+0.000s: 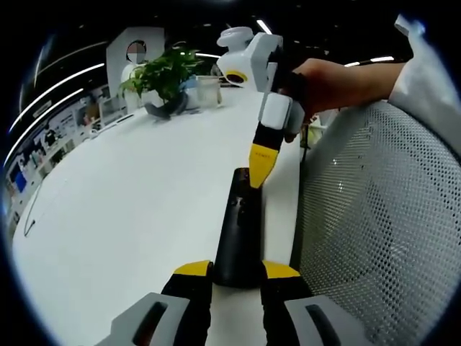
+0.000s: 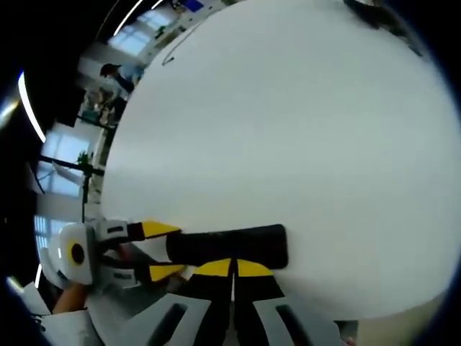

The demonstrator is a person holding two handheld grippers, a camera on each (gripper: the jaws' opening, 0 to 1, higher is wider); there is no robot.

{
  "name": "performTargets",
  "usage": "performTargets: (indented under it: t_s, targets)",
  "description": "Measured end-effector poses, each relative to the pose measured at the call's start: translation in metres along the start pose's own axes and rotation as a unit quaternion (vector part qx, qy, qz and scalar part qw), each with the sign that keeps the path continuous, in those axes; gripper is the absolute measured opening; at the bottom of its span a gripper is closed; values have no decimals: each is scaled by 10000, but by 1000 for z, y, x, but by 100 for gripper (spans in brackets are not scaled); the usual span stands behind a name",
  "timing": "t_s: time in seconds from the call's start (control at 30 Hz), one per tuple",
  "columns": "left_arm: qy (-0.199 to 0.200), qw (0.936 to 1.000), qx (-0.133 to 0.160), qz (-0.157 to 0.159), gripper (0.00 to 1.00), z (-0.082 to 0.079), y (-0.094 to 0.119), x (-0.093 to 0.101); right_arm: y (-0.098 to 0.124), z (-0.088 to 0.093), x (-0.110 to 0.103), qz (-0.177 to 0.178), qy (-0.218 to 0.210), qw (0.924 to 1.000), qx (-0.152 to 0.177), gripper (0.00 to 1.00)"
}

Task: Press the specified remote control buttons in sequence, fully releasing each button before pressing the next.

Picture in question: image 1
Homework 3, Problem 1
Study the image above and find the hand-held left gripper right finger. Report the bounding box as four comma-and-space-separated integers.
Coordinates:
261, 259, 364, 346

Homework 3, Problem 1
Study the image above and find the grey mesh office chair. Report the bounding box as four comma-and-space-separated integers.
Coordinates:
291, 100, 461, 346

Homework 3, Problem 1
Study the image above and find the dark plant saucer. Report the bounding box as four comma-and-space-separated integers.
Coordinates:
143, 92, 190, 118

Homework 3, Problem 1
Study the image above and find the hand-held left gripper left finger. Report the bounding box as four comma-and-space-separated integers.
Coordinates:
93, 259, 214, 346

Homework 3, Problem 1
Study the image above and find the green potted plant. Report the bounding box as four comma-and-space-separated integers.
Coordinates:
118, 46, 203, 109

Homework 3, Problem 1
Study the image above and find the grey cable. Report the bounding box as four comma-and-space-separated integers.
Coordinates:
23, 179, 48, 238

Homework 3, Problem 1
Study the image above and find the person's right hand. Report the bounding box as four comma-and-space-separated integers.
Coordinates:
287, 58, 349, 115

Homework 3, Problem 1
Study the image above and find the clear glass container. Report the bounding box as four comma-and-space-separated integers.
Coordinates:
196, 75, 223, 109

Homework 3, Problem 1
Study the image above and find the black remote control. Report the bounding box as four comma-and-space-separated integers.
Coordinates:
212, 167, 267, 288

